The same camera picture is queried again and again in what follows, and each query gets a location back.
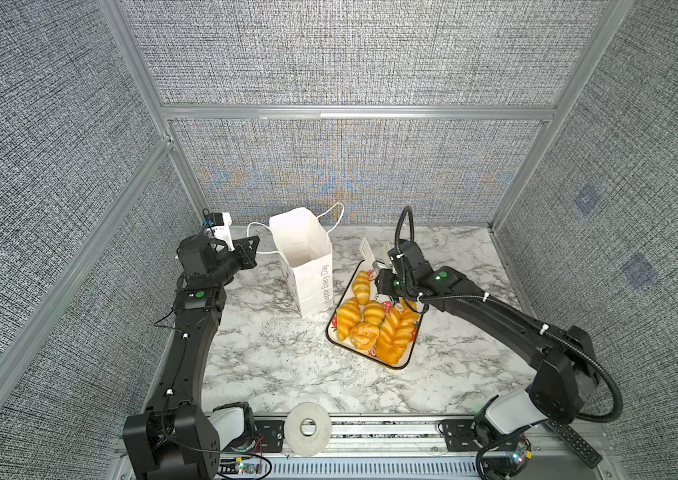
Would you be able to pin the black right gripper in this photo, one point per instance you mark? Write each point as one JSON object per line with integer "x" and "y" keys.
{"x": 382, "y": 282}

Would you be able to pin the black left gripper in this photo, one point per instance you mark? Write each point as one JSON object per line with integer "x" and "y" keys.
{"x": 247, "y": 255}

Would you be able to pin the small croissant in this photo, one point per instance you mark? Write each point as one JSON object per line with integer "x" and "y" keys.
{"x": 374, "y": 313}

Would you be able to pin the white paper gift bag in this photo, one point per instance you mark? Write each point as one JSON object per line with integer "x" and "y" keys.
{"x": 304, "y": 248}

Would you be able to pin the round bun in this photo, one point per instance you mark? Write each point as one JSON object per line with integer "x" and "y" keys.
{"x": 364, "y": 335}

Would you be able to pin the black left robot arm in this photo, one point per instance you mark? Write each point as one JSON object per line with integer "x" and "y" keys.
{"x": 173, "y": 438}

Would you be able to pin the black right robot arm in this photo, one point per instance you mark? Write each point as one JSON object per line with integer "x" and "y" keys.
{"x": 569, "y": 383}

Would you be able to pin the white rectangular black-rimmed tray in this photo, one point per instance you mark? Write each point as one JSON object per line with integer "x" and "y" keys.
{"x": 387, "y": 302}

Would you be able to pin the white tape roll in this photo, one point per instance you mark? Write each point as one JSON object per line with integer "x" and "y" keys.
{"x": 308, "y": 429}

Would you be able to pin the small green circuit board left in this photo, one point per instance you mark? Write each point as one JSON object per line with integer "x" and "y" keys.
{"x": 238, "y": 466}

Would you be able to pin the small circuit board right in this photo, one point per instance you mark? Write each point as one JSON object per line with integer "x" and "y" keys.
{"x": 517, "y": 461}

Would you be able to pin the black tv remote control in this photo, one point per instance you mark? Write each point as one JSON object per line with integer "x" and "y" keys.
{"x": 578, "y": 444}

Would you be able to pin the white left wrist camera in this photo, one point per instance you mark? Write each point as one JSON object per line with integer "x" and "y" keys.
{"x": 216, "y": 226}

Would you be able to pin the aluminium front rail frame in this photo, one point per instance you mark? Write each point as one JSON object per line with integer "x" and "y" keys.
{"x": 396, "y": 446}

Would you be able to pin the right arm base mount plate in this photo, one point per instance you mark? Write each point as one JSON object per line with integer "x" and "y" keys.
{"x": 460, "y": 437}

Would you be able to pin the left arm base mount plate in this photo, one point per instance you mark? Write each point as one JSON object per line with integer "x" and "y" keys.
{"x": 263, "y": 436}

